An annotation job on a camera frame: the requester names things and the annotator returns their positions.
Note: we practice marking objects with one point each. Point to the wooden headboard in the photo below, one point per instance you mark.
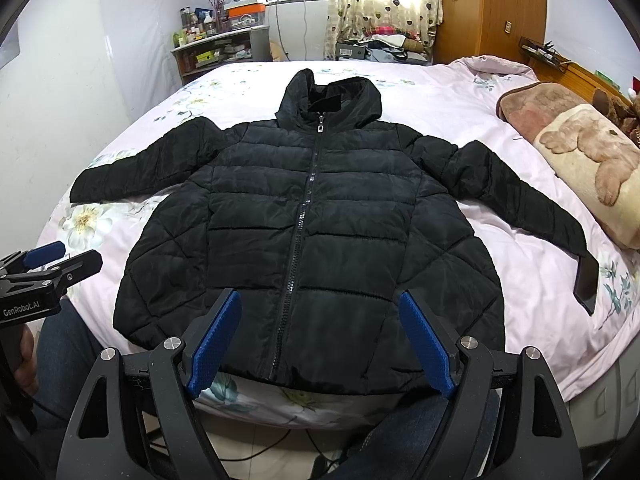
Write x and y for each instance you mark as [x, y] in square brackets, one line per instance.
[550, 66]

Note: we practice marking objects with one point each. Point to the person left hand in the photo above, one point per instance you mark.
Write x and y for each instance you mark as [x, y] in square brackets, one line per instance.
[26, 373]

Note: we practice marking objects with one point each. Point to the orange lid storage box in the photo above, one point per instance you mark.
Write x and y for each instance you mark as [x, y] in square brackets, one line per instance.
[247, 16]

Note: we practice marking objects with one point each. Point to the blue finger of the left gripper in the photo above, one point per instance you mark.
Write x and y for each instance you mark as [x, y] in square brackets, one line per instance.
[74, 270]
[42, 255]

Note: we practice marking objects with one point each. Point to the wooden wardrobe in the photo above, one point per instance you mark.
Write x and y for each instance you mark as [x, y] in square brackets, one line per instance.
[495, 27]

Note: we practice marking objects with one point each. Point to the bunny print plush blanket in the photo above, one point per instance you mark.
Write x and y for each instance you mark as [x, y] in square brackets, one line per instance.
[585, 150]

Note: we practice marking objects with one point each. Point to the cluttered wooden shelf unit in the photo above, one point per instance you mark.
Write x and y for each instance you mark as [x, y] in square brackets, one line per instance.
[239, 46]

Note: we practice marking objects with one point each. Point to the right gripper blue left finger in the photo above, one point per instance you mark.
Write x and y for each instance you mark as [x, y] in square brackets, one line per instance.
[206, 341]

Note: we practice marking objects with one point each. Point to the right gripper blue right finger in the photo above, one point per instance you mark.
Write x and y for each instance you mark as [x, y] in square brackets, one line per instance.
[433, 341]

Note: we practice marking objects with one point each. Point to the heart pattern curtain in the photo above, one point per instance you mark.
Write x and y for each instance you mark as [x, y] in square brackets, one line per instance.
[355, 20]

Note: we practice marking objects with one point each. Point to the pile of clothes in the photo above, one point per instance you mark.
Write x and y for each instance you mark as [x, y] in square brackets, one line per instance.
[396, 48]

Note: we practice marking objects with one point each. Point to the pink floral bed quilt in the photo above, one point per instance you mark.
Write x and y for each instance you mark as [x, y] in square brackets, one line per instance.
[596, 357]

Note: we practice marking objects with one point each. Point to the person legs in jeans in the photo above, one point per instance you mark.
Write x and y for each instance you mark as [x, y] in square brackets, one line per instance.
[66, 351]

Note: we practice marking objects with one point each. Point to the black puffer jacket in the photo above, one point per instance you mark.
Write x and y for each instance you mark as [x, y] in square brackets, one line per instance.
[320, 218]

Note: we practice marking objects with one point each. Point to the black smartphone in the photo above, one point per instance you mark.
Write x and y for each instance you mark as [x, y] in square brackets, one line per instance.
[586, 283]

